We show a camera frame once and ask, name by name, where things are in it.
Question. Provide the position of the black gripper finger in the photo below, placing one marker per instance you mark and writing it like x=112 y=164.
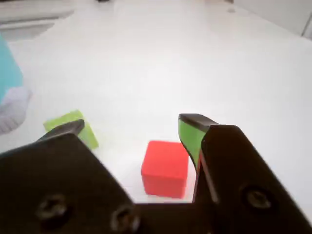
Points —
x=48 y=182
x=243 y=182

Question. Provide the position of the green lego block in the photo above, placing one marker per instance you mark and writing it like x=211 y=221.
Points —
x=68 y=117

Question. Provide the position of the red lego block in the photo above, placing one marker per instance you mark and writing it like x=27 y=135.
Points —
x=165 y=168

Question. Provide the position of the teal frog-shaped bin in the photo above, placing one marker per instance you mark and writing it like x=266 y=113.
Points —
x=7 y=73

